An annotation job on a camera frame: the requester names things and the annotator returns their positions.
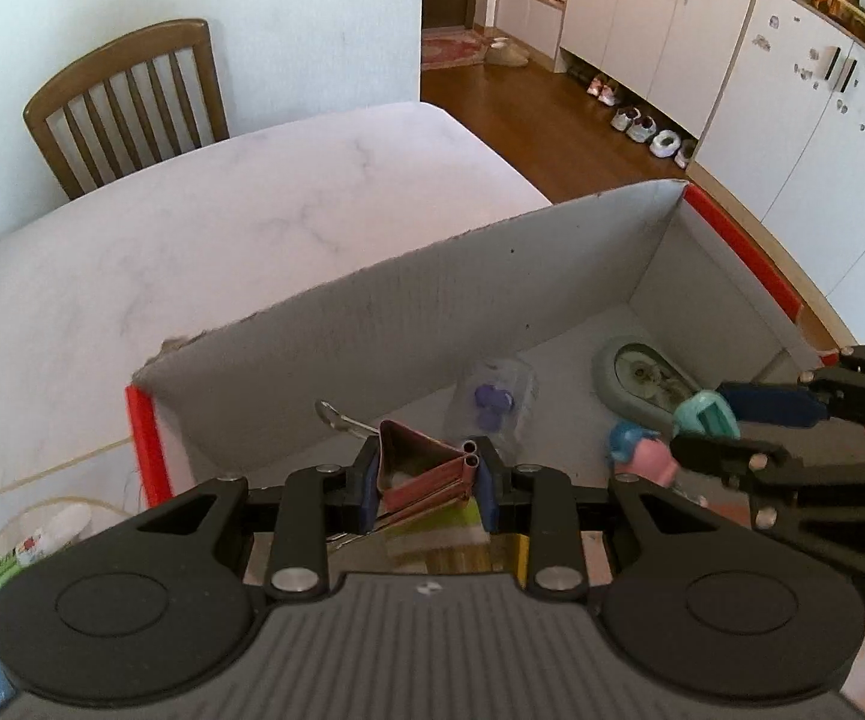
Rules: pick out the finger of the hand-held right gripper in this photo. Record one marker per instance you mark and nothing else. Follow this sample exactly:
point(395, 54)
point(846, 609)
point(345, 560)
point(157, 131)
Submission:
point(770, 401)
point(725, 454)

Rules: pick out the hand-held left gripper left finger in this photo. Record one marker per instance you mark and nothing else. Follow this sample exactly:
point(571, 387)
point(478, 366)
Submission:
point(365, 491)

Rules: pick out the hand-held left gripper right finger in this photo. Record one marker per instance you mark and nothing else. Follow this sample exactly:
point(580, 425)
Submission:
point(486, 491)

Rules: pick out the pink binder clip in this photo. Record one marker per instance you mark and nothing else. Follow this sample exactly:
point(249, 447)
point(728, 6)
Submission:
point(432, 476)

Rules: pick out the yellow block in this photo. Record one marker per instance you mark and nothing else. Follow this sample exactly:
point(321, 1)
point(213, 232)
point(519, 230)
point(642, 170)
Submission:
point(520, 562)

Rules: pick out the white cardboard box red edges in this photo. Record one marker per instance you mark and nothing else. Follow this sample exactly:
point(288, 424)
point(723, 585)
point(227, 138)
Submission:
point(402, 315)

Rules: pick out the pink and blue toy figure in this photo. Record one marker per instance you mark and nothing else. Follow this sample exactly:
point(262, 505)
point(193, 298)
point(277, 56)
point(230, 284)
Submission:
point(646, 457)

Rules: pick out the clear bag with purple piece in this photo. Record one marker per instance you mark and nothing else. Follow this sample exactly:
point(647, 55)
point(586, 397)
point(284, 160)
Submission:
point(496, 397)

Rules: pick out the white counter cabinet with stickers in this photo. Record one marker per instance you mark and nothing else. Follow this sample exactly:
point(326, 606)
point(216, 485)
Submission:
point(800, 150)

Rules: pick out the row of shoes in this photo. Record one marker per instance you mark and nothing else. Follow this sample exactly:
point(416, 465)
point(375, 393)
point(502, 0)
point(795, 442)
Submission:
point(638, 124)

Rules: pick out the white tube with green label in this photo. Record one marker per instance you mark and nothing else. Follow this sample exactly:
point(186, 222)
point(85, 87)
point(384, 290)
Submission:
point(57, 529)

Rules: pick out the tall white cabinet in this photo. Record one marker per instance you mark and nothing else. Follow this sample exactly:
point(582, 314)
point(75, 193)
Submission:
point(650, 15)

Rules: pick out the beige slippers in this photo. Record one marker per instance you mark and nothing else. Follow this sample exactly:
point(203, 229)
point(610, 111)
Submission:
point(507, 54)

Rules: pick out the patterned rug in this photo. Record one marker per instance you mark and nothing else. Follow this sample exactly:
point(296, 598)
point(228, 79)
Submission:
point(451, 51)

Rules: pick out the low white cabinet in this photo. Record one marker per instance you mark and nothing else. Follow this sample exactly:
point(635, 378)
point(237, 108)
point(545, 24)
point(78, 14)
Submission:
point(530, 15)

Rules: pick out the brown wooden chair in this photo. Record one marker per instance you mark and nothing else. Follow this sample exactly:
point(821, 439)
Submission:
point(124, 52)

